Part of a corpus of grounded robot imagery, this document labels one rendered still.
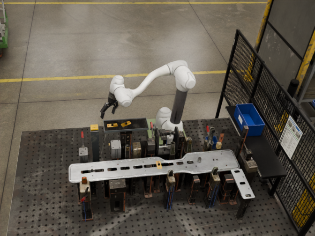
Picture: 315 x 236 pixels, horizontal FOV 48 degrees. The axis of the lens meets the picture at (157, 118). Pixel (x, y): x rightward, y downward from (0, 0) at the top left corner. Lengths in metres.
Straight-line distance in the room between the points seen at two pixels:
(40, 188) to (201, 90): 3.13
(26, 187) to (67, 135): 0.68
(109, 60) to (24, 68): 1.34
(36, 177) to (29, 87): 2.45
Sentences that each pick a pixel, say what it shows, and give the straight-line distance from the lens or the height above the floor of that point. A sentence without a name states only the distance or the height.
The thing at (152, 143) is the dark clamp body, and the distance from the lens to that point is 2.91.
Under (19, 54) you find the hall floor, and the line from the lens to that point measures 6.28.
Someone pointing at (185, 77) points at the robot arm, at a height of 1.53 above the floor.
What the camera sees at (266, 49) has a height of 0.72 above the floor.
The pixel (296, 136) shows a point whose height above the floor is 1.37.
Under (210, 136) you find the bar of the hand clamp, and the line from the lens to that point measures 2.98.
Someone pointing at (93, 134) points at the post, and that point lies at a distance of 2.93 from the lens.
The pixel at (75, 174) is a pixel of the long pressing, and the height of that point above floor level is 1.00.
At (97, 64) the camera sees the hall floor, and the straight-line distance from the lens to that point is 5.85.
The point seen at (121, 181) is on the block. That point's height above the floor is 1.03.
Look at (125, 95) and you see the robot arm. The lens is 2.78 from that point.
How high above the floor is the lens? 3.12
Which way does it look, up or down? 41 degrees down
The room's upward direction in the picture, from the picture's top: 6 degrees clockwise
